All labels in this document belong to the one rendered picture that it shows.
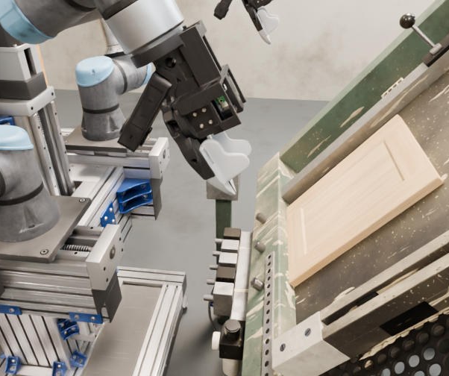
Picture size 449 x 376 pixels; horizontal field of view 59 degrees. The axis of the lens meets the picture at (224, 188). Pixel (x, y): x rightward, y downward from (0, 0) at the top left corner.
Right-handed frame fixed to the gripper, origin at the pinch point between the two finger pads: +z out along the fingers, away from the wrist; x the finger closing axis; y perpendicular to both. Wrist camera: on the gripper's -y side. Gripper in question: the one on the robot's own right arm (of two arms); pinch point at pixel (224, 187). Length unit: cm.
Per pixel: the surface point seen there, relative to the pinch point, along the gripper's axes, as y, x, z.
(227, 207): -37, 80, 50
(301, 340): -3.0, 1.7, 35.2
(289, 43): -17, 392, 72
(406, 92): 32, 60, 24
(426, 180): 26.9, 26.2, 27.7
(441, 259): 22.7, 1.7, 24.1
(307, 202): -1, 50, 40
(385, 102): 27, 61, 25
